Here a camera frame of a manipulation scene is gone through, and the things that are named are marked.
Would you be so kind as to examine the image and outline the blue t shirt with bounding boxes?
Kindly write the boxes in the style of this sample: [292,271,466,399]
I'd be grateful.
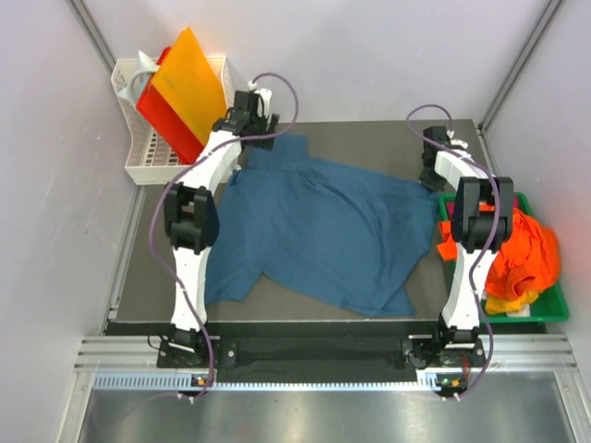
[205,135,438,317]

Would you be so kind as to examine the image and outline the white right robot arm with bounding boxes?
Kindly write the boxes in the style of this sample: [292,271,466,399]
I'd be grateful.
[419,126,513,365]

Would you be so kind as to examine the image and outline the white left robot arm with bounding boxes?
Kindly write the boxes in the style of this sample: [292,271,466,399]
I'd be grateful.
[161,88,279,367]

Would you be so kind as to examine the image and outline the pink t shirt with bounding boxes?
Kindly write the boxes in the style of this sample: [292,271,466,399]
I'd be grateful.
[444,201,455,219]

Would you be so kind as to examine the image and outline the orange plastic board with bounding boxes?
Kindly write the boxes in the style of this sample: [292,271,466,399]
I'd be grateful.
[151,28,227,145]

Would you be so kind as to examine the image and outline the red plastic board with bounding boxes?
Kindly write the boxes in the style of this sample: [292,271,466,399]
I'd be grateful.
[136,74,204,164]

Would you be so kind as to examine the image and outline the white perforated plastic basket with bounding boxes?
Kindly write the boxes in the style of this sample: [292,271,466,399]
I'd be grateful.
[111,56,235,186]

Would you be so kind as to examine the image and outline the orange t shirt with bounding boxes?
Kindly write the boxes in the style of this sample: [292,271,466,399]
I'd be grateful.
[435,206,562,305]

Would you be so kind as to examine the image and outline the yellow t shirt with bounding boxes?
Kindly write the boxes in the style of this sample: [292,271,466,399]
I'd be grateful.
[485,292,539,317]

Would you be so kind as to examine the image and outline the green plastic bin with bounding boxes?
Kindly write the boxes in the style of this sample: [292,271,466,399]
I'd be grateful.
[437,190,571,324]

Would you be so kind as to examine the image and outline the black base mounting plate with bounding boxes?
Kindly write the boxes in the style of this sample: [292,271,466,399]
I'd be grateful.
[155,319,486,383]

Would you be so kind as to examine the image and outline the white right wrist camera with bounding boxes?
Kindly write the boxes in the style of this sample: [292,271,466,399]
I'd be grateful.
[446,129,469,150]

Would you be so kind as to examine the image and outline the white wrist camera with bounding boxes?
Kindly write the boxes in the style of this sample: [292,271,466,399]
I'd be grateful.
[247,81,272,117]
[446,129,469,150]

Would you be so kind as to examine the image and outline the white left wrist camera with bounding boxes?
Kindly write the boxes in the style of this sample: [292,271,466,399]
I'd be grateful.
[247,81,272,117]

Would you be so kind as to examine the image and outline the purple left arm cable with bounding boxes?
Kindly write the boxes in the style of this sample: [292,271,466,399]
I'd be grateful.
[150,71,300,402]

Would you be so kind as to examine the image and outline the light blue plastic ring tool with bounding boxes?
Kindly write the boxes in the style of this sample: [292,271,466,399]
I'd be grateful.
[117,51,160,106]

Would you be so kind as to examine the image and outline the grey slotted cable duct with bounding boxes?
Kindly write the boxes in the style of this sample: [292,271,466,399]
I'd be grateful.
[93,372,440,392]

